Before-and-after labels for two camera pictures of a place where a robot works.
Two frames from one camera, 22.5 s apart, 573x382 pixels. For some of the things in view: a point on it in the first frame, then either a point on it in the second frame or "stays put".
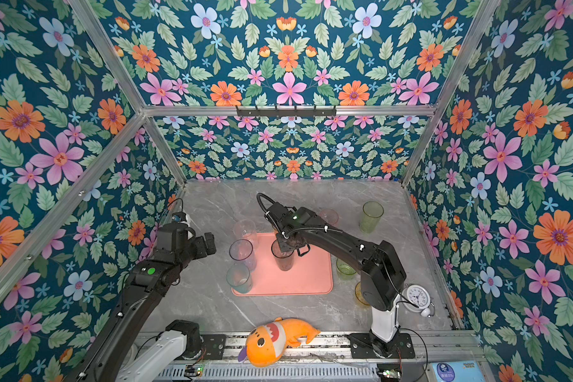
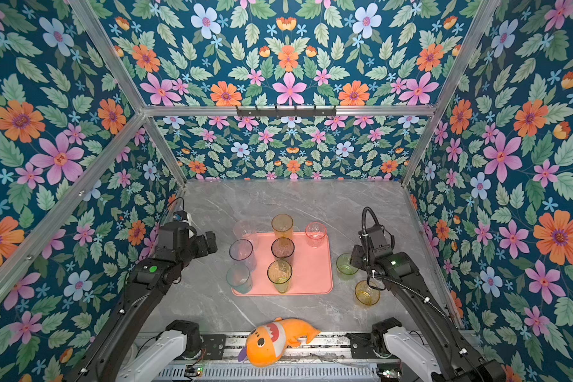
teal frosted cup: [238, 277] stays put
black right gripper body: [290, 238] -> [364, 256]
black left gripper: [203, 250] stays put
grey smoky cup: [283, 259] stays put
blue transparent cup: [242, 251] stays put
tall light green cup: [372, 212] -> [279, 272]
